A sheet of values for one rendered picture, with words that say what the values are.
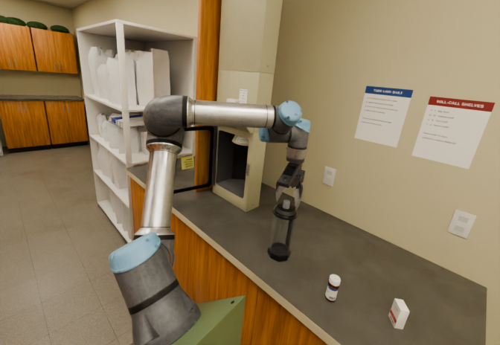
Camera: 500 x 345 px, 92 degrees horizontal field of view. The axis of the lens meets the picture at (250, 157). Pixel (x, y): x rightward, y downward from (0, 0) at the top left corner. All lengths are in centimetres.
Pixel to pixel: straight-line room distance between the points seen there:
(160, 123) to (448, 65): 116
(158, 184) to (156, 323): 36
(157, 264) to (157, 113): 40
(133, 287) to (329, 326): 63
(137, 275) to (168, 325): 12
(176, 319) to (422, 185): 117
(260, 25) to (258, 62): 16
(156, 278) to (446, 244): 126
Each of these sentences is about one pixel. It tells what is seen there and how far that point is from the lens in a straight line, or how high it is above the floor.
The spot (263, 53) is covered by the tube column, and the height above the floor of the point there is 180.
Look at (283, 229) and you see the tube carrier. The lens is 105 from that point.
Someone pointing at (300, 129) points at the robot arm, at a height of 152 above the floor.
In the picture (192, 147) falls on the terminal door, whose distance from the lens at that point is 145.
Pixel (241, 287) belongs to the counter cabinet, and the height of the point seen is 78.
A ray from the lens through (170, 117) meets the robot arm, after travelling 73.
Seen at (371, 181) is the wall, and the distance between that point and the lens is 146.
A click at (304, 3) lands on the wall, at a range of 169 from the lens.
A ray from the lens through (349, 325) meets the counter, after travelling 102.
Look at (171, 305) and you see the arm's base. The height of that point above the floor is 119.
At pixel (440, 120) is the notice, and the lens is 135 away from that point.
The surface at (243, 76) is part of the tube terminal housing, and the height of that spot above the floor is 169.
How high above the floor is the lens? 168
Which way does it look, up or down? 18 degrees down
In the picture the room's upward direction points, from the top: 6 degrees clockwise
